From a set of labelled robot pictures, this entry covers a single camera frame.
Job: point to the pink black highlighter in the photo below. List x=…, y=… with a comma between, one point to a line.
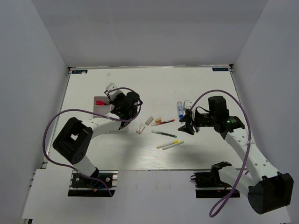
x=100, y=103

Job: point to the small yellow eraser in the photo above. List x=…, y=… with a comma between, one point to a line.
x=158, y=120

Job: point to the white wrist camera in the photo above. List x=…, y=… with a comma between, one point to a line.
x=187, y=105
x=112, y=91

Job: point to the blue table label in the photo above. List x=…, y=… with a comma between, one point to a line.
x=79, y=71
x=218, y=69

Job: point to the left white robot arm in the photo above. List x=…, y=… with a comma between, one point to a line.
x=73, y=140

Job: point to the clear blue spray bottle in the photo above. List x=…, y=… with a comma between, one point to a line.
x=180, y=110

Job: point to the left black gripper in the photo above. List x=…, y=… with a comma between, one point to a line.
x=117, y=97

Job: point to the right white organizer bin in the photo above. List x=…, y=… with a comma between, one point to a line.
x=126, y=127

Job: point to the green ink gel pen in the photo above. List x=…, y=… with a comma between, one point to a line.
x=164, y=134

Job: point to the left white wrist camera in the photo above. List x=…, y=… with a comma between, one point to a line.
x=112, y=91

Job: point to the white marker yellow cap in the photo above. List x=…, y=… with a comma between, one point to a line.
x=167, y=144

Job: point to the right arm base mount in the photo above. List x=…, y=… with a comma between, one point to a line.
x=206, y=188

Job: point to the white organizer bin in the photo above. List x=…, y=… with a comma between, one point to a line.
x=102, y=109
x=126, y=127

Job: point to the left blue table label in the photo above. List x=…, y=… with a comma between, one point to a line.
x=79, y=71

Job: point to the right blue table label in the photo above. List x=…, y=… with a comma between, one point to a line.
x=218, y=69

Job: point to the white staples box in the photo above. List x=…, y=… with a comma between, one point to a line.
x=140, y=128

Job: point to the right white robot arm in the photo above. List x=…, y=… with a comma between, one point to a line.
x=265, y=187

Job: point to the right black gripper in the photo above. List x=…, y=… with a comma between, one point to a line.
x=188, y=128

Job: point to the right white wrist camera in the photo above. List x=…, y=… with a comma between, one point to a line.
x=187, y=105

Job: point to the dirty white eraser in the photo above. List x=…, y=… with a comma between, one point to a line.
x=149, y=120

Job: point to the left white organizer bin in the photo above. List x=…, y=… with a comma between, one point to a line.
x=102, y=109

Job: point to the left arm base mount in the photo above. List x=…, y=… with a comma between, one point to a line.
x=82, y=187

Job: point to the white marker pale cap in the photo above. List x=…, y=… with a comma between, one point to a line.
x=173, y=145

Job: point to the red ink gel pen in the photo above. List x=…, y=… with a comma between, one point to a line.
x=163, y=122

